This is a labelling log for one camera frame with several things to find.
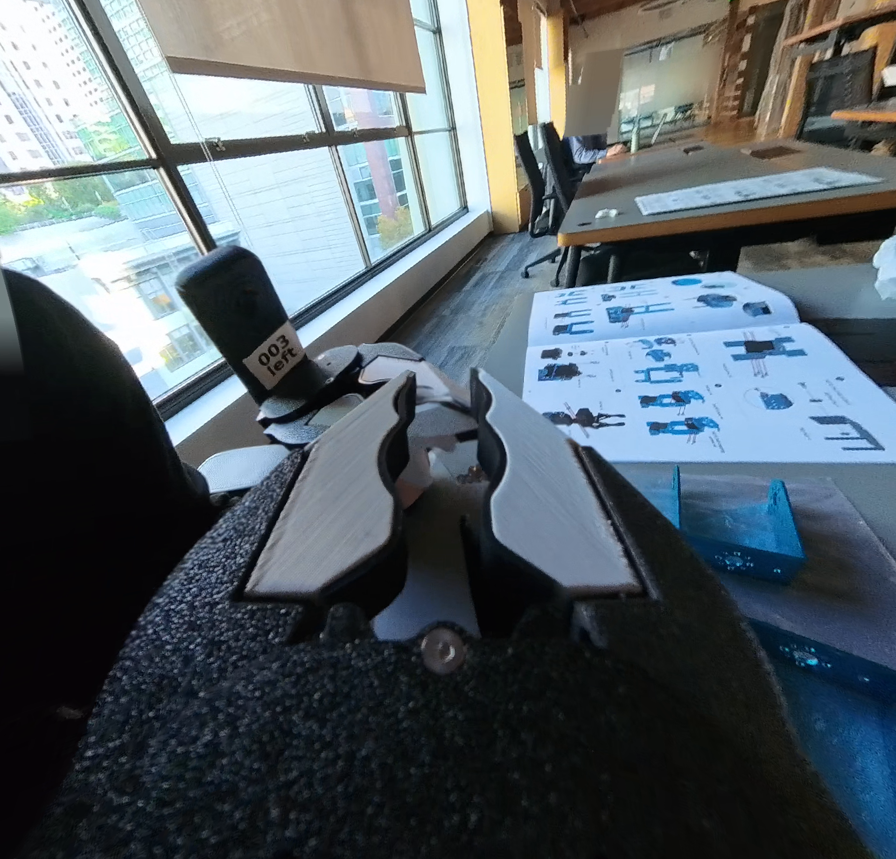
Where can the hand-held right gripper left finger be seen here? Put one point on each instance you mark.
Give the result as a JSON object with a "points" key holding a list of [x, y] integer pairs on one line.
{"points": [[329, 516]]}

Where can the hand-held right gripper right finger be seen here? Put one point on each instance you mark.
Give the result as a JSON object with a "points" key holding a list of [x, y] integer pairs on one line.
{"points": [[553, 516]]}

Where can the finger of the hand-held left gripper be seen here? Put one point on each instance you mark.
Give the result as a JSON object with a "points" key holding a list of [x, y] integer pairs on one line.
{"points": [[444, 433], [381, 370]]}

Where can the grey desk with orange edge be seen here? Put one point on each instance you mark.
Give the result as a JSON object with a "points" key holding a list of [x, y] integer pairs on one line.
{"points": [[700, 173]]}

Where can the street-side window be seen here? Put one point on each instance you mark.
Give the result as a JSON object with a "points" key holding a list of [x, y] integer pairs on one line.
{"points": [[280, 194]]}

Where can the robot kit instruction manual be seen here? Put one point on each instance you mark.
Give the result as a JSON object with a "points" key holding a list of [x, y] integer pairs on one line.
{"points": [[700, 383]]}

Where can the person's torso and legs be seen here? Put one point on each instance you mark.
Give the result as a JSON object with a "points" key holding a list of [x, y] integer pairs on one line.
{"points": [[70, 453]]}

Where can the black office chair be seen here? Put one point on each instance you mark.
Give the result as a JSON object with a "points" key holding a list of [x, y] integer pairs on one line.
{"points": [[560, 194], [532, 180]]}

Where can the beige roller blind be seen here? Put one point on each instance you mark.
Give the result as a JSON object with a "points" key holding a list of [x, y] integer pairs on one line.
{"points": [[280, 26]]}

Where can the black box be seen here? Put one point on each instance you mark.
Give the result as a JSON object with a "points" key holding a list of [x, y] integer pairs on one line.
{"points": [[861, 355]]}

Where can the printed instruction sheet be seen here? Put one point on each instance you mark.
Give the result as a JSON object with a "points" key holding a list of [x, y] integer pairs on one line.
{"points": [[756, 190]]}

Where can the white plastic wrap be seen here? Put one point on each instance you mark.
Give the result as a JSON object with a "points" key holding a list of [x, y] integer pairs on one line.
{"points": [[885, 257]]}

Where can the wooden shelving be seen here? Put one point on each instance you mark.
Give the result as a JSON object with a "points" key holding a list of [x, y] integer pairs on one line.
{"points": [[819, 33]]}

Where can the blue metal u bracket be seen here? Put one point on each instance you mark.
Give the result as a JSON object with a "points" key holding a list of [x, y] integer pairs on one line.
{"points": [[742, 544]]}

